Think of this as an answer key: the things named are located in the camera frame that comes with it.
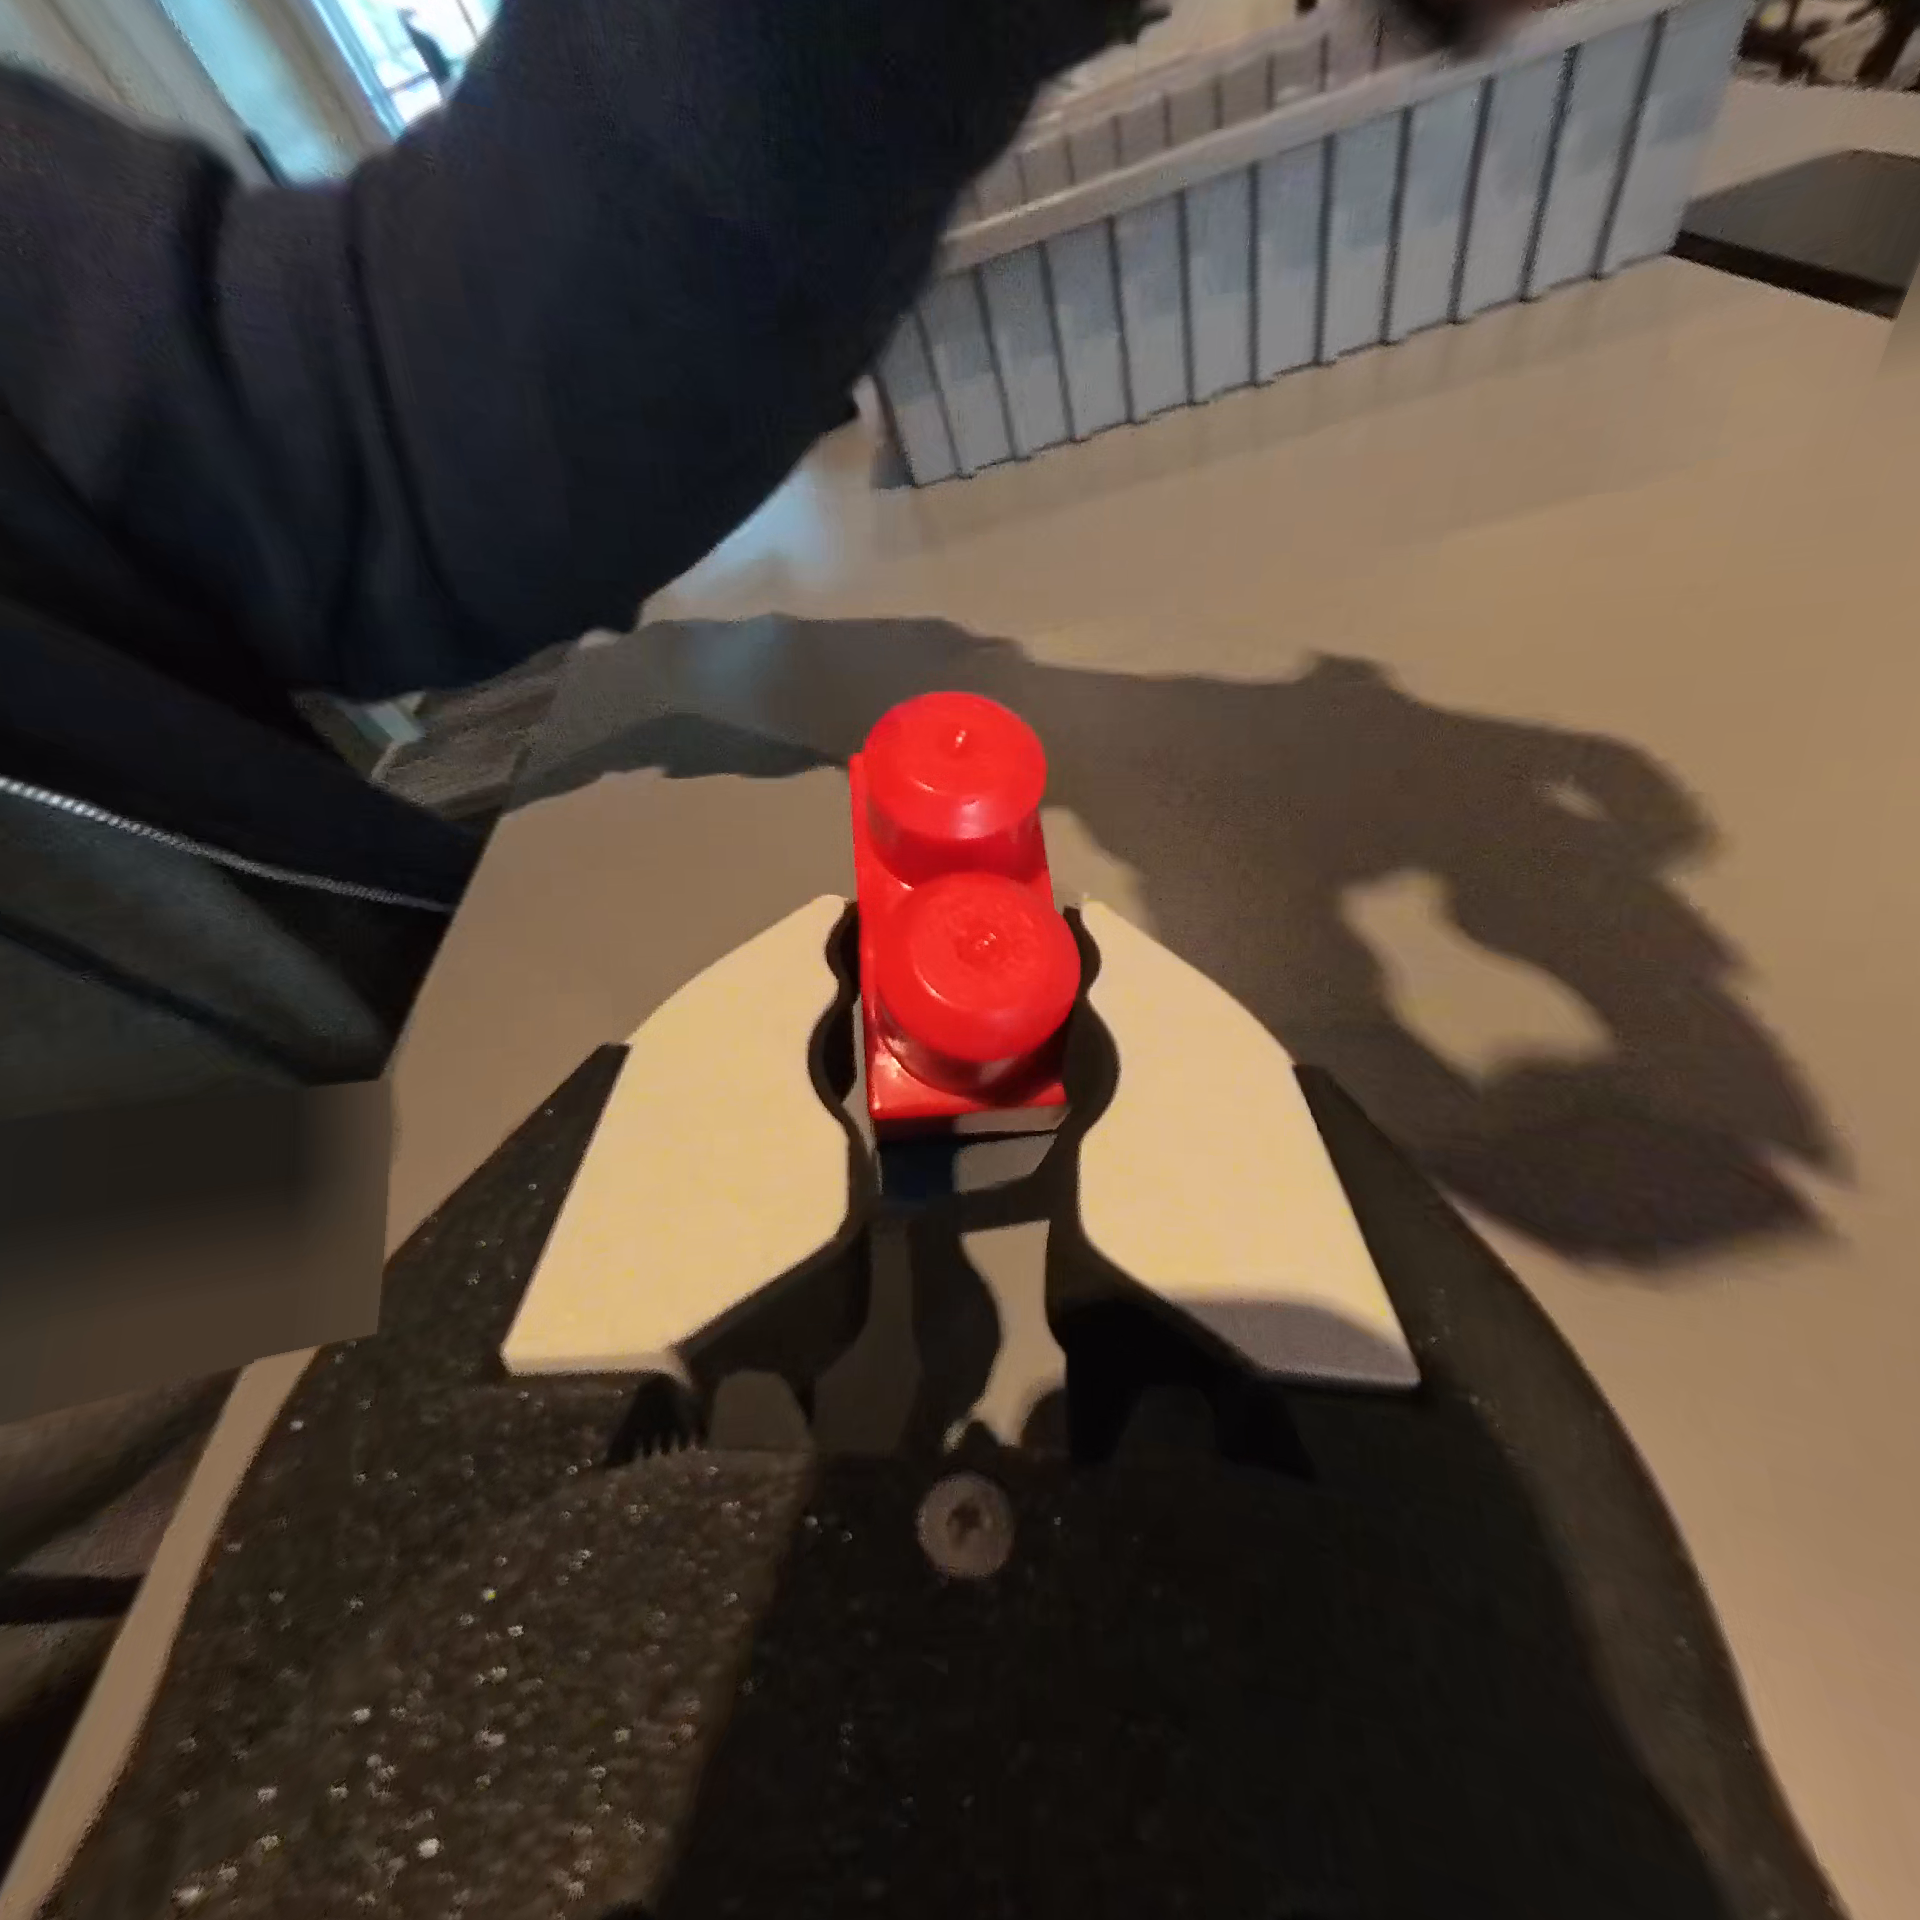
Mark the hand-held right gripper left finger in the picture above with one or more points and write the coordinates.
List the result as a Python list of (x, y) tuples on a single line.
[(703, 1188)]

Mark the red two-stud building block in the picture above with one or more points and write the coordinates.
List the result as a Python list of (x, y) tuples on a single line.
[(978, 958)]

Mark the grey ribbed rack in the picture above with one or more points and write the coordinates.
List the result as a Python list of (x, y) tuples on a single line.
[(1287, 258)]

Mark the person's dark zip jacket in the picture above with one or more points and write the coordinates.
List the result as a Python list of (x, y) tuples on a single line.
[(169, 872)]

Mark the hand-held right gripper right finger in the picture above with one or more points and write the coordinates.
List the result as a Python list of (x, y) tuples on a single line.
[(1216, 1188)]

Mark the window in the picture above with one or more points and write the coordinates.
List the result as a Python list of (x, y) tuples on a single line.
[(357, 61)]

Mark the person's left forearm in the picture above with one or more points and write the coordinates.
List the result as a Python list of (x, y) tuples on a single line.
[(497, 373)]

